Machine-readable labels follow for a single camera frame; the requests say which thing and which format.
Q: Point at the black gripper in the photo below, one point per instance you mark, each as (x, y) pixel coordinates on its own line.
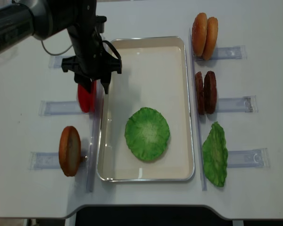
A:
(94, 59)

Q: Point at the red tomato slice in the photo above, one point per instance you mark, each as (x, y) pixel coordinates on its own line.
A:
(92, 96)
(83, 99)

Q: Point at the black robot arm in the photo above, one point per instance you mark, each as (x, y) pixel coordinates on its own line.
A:
(43, 19)

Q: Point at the clear plastic holder cheese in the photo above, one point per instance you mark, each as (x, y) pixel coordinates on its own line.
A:
(55, 62)

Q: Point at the bread bun slice front left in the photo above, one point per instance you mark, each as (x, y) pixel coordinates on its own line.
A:
(69, 151)

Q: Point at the bread bun slice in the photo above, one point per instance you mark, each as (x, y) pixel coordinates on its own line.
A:
(69, 151)
(212, 33)

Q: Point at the green lettuce leaf on tray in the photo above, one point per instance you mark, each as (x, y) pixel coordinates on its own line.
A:
(146, 134)

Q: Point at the clear plastic holder left bread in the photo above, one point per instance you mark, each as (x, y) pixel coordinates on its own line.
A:
(45, 161)

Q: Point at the clear plastic holder bread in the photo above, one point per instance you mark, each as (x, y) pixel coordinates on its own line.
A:
(224, 53)
(45, 161)

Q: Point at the brown meat patty left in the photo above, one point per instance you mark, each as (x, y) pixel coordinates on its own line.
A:
(199, 92)

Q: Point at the brown meat patty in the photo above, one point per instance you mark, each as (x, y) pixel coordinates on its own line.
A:
(210, 92)
(199, 92)

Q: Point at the brown meat patty right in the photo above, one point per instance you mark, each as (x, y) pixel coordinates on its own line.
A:
(210, 92)

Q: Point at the bread bun top rear right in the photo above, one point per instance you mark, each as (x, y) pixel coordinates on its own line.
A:
(199, 33)

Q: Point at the bread bun slice rear right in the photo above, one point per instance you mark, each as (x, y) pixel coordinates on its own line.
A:
(212, 33)

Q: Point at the green lettuce leaf standing right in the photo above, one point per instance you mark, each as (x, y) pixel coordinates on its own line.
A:
(215, 156)

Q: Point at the clear plastic holder right bread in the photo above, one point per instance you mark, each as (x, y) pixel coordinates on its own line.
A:
(224, 53)

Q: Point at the clear plastic holder patties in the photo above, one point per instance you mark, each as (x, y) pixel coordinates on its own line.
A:
(246, 104)

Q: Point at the clear plastic holder lettuce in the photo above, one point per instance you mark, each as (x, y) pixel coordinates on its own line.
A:
(256, 158)

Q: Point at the clear plastic strip left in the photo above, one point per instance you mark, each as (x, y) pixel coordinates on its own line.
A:
(94, 145)

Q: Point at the clear plastic strip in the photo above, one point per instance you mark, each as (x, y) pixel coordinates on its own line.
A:
(197, 123)
(94, 145)

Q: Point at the silver metal tray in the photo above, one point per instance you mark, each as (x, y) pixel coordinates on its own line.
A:
(154, 74)

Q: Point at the clear plastic strip right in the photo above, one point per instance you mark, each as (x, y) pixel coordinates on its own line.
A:
(197, 123)

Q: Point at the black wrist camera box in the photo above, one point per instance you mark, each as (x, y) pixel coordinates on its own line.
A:
(100, 21)

